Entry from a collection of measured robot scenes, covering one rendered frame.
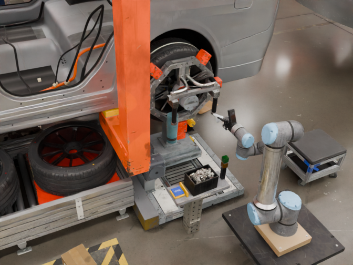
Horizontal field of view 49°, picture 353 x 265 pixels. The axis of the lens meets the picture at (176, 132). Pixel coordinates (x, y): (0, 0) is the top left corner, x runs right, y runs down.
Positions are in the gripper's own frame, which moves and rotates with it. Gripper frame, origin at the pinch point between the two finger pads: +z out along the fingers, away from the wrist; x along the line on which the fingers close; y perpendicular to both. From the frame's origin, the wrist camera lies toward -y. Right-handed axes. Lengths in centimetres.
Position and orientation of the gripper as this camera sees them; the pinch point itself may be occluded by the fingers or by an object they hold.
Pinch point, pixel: (221, 111)
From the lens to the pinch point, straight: 289.1
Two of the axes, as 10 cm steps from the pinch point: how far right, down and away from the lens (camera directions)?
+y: -0.4, 7.9, 6.2
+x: 8.9, -2.4, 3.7
